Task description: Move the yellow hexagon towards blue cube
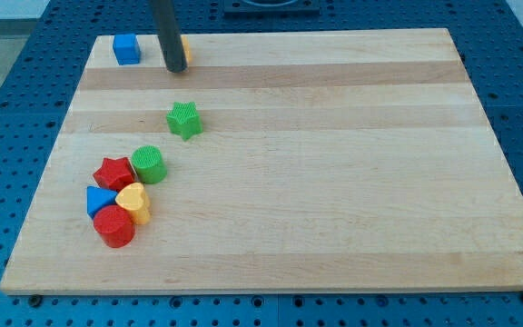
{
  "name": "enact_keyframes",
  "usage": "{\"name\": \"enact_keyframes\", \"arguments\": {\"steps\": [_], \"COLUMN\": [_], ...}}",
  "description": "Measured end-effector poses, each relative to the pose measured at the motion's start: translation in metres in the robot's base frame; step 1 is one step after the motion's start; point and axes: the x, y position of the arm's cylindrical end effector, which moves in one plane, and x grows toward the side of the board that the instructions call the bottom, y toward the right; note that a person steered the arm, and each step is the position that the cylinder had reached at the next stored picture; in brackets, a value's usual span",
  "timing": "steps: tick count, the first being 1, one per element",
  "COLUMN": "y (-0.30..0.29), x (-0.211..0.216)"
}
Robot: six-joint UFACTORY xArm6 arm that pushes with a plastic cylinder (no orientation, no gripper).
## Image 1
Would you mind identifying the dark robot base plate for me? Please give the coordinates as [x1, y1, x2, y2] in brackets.
[220, 0, 321, 16]

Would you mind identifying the wooden board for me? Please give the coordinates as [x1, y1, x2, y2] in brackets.
[0, 28, 523, 295]

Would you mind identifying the green star block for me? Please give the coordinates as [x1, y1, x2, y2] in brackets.
[166, 102, 202, 141]

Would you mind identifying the blue triangle block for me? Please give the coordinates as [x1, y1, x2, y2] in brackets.
[86, 186, 117, 219]

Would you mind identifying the yellow hexagon block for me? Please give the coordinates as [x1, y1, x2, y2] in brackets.
[181, 35, 192, 64]

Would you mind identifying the yellow heart block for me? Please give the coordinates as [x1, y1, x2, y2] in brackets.
[115, 183, 151, 225]

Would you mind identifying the red cylinder block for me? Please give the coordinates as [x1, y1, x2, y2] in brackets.
[94, 204, 135, 248]

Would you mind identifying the red star block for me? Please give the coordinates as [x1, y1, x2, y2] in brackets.
[93, 157, 135, 192]

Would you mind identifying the green cylinder block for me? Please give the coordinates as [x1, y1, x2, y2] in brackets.
[131, 145, 167, 184]

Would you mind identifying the blue cube block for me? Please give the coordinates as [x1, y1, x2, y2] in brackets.
[113, 34, 141, 65]

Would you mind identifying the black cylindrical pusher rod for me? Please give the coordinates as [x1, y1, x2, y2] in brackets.
[148, 0, 187, 74]

